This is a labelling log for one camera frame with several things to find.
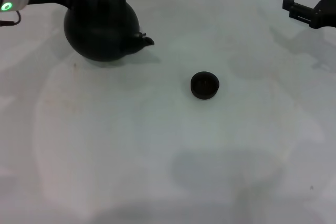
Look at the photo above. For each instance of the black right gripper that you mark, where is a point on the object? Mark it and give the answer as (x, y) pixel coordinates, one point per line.
(326, 14)

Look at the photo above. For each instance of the small dark round teacup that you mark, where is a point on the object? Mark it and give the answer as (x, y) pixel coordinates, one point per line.
(204, 86)

